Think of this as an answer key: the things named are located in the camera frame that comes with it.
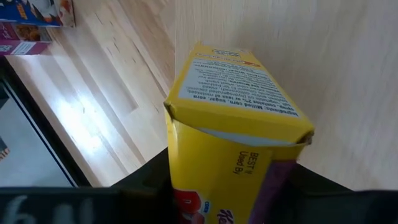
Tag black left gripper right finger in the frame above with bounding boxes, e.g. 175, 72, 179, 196
248, 160, 368, 224

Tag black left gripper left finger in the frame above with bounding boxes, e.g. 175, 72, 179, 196
111, 148, 178, 224

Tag yellow cereal box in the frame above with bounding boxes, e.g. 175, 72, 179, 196
164, 42, 315, 224

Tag magenta cereal box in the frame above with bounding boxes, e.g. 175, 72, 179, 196
0, 22, 53, 57

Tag blue cereal box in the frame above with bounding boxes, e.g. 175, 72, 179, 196
0, 0, 76, 28

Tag black metal table frame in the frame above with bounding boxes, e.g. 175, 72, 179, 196
0, 57, 93, 188

